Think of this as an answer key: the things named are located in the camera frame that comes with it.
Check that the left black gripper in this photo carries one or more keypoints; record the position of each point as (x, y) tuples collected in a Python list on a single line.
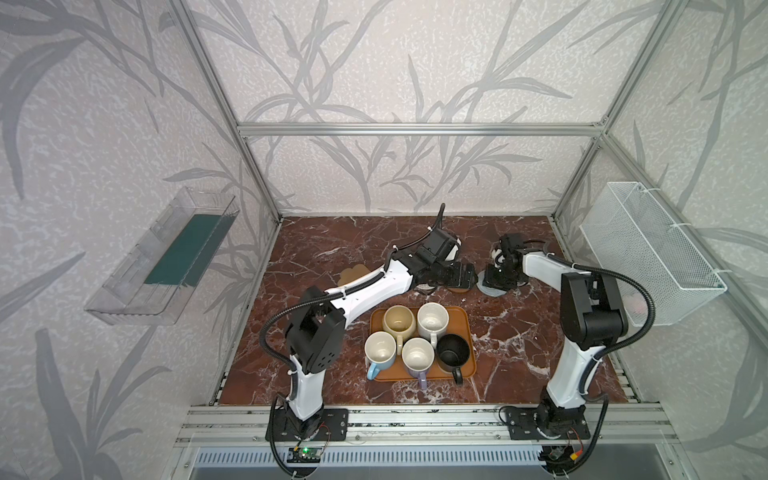
[(455, 276)]

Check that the grey round felt coaster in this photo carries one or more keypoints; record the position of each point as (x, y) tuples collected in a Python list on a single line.
[(489, 291)]

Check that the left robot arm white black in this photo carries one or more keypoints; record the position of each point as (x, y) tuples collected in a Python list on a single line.
[(308, 336)]

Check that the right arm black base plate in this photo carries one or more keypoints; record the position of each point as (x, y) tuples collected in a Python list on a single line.
[(544, 422)]

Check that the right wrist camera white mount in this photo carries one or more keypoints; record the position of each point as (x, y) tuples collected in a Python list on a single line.
[(498, 257)]

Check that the white wire mesh basket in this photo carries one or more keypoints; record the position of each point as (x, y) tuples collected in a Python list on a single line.
[(629, 232)]

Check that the orange rectangular tray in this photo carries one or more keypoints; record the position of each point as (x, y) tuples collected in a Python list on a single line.
[(458, 324)]

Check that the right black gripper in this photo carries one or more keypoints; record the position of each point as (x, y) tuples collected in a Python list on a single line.
[(498, 277)]

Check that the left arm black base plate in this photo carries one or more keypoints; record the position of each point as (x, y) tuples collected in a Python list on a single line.
[(328, 424)]

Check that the light blue mug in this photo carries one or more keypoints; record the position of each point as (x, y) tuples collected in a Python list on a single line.
[(380, 350)]

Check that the flower-shaped cork coaster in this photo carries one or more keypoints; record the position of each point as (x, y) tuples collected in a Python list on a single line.
[(351, 274)]

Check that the white speckled mug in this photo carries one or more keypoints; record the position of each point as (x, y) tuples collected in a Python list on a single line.
[(432, 322)]

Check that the black mug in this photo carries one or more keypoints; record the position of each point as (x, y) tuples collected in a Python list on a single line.
[(452, 353)]

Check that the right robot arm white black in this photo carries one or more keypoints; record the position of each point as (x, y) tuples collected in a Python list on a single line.
[(593, 320)]

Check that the aluminium front rail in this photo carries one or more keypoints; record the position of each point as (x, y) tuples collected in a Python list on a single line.
[(404, 424)]

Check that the beige glazed mug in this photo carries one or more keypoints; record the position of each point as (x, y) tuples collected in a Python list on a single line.
[(399, 321)]

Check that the pink object in basket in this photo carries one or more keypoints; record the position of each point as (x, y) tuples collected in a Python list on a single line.
[(635, 305)]

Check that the right electronics board with wires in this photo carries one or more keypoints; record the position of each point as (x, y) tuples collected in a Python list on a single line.
[(561, 455)]

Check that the green circuit board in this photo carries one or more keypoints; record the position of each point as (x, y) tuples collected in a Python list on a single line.
[(304, 455)]

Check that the clear plastic wall bin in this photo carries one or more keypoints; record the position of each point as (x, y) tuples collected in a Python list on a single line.
[(155, 281)]

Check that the purple mug white inside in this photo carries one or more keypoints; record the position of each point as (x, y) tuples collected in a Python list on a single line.
[(418, 356)]

